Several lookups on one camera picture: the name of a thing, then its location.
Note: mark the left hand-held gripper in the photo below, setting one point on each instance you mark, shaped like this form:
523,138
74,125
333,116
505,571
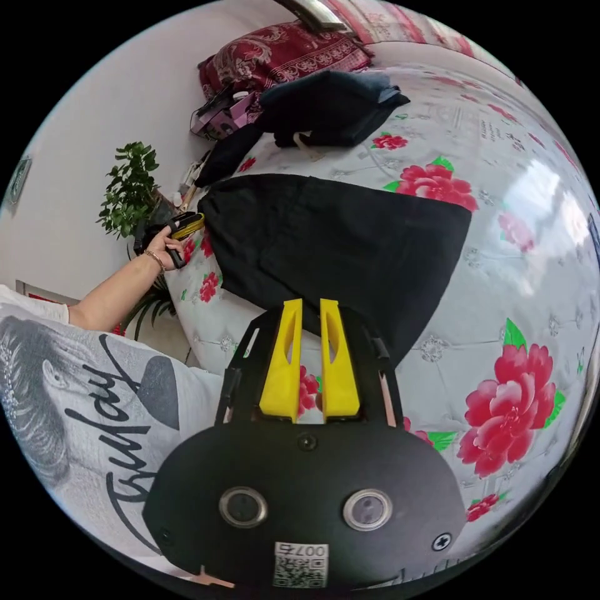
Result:
151,230

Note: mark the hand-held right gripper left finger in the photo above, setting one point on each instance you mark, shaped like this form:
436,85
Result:
280,375

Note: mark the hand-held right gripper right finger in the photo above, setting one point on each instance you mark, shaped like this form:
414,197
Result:
340,379

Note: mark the black pants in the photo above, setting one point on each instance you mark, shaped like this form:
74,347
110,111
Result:
337,253

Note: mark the person's left forearm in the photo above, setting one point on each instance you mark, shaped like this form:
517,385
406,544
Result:
112,295

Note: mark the person's left hand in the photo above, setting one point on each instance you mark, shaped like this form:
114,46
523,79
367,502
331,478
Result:
162,250

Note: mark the leafy green potted plant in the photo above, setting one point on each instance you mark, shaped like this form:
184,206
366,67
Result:
131,187

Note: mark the long-leaved green plant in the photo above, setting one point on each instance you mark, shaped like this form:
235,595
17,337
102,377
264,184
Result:
149,304

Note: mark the purple bag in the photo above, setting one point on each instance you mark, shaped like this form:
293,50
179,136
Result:
227,115

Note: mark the bed with flowered sheet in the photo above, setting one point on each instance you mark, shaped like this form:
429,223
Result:
473,304

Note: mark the pile of clothes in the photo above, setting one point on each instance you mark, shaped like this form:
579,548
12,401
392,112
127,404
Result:
328,110

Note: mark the red patterned pillow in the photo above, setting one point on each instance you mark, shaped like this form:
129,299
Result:
286,56

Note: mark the person's body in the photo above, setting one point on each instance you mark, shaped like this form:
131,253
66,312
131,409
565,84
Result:
70,422

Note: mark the framed wall picture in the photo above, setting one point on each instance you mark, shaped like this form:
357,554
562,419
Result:
17,181

